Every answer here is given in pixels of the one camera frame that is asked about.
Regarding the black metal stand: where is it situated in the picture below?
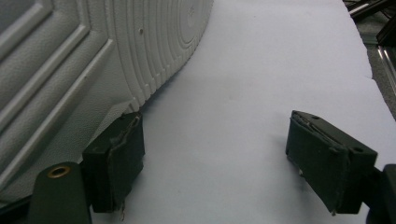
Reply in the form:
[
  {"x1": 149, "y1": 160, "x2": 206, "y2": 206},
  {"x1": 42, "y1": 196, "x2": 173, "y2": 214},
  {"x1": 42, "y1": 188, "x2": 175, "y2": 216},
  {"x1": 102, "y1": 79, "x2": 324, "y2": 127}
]
[{"x1": 342, "y1": 0, "x2": 396, "y2": 48}]

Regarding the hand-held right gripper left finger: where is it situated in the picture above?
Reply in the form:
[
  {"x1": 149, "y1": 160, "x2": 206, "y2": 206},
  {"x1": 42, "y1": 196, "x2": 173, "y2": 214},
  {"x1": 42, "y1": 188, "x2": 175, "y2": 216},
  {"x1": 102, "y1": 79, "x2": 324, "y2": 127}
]
[{"x1": 81, "y1": 111, "x2": 146, "y2": 215}]

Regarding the light blue table mat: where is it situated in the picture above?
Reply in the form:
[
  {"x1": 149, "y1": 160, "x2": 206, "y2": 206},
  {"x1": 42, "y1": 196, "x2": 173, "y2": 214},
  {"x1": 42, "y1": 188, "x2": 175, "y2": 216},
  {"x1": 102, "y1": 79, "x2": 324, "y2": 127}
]
[{"x1": 90, "y1": 0, "x2": 396, "y2": 224}]

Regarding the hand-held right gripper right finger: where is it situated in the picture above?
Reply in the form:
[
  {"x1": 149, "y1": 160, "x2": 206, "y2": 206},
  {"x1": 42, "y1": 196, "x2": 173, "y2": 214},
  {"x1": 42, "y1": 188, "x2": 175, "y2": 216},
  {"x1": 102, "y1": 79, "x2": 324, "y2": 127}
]
[{"x1": 285, "y1": 109, "x2": 378, "y2": 216}]

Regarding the aluminium floor rail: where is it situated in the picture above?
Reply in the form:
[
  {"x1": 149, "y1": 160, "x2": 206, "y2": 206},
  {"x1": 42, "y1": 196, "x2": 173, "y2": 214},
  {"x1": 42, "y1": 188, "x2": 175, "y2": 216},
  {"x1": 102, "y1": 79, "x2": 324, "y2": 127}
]
[{"x1": 376, "y1": 46, "x2": 396, "y2": 90}]

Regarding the white sneaker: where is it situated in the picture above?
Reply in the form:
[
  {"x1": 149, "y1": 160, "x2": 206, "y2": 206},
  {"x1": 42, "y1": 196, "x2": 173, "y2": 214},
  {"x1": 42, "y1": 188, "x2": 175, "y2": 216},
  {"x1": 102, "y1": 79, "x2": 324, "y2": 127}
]
[{"x1": 0, "y1": 0, "x2": 215, "y2": 204}]

